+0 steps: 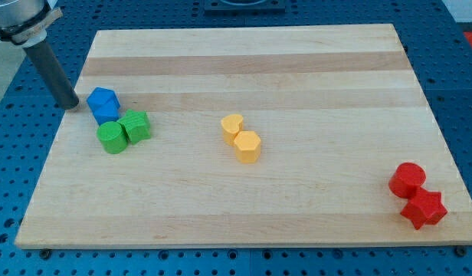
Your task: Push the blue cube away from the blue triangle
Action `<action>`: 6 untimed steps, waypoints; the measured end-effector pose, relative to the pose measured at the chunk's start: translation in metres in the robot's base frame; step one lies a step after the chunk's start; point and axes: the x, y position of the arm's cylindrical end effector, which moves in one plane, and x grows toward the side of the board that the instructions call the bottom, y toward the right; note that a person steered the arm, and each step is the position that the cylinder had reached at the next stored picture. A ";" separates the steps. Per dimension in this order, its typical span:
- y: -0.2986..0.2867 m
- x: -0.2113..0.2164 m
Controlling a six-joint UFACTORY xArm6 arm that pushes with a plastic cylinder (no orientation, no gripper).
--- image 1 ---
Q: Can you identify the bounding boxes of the yellow heart block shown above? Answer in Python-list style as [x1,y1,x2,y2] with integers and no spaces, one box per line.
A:
[221,113,244,146]

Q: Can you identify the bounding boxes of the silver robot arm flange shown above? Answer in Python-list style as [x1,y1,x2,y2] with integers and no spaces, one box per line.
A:
[0,0,63,48]

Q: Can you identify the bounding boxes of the blue triangle block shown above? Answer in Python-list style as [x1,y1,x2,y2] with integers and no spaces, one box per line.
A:
[87,87,120,112]

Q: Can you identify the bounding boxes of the blue cube block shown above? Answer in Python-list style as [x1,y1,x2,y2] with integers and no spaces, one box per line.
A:
[93,100,120,125]

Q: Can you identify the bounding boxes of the yellow hexagon block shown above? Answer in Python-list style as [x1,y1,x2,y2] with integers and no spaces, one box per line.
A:
[234,131,261,163]

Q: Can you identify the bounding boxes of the red cylinder block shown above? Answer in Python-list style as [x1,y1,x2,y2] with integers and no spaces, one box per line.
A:
[388,163,426,199]

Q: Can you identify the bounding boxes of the red star block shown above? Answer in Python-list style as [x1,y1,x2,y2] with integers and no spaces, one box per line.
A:
[400,188,448,230]

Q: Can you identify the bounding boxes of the green star block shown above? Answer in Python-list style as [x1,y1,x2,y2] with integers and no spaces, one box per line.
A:
[117,109,151,144]

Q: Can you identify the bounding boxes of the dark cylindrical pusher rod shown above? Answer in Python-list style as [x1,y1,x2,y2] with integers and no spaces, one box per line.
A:
[24,40,80,110]

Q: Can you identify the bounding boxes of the light wooden board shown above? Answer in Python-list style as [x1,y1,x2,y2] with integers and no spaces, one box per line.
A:
[15,24,472,249]

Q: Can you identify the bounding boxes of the green cylinder block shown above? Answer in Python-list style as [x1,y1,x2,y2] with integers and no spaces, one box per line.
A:
[97,121,128,154]

